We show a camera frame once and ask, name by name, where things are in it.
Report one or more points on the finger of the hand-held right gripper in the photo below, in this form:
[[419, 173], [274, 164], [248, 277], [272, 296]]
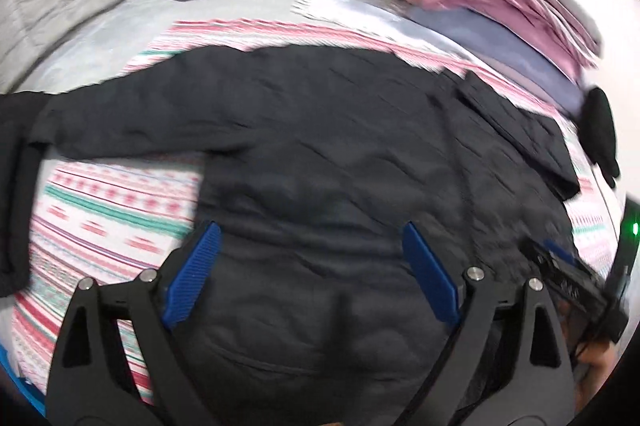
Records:
[[575, 286]]

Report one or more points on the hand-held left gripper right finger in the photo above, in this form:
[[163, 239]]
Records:
[[427, 271]]

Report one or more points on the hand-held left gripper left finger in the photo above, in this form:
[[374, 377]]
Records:
[[192, 276]]

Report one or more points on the black puffer jacket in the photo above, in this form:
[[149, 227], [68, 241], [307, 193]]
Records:
[[325, 155]]

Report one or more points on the person's right hand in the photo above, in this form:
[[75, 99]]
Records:
[[595, 361]]

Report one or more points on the red green patterned blanket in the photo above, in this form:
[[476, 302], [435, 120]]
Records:
[[110, 206]]

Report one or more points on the black glove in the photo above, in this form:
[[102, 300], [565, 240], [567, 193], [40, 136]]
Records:
[[600, 130]]

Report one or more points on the blue plastic item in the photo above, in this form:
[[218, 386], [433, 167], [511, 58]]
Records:
[[20, 391]]

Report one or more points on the lilac folded quilt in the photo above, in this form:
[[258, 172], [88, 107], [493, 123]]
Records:
[[510, 50]]

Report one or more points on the grey bed sheet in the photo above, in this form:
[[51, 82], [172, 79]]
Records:
[[100, 30]]

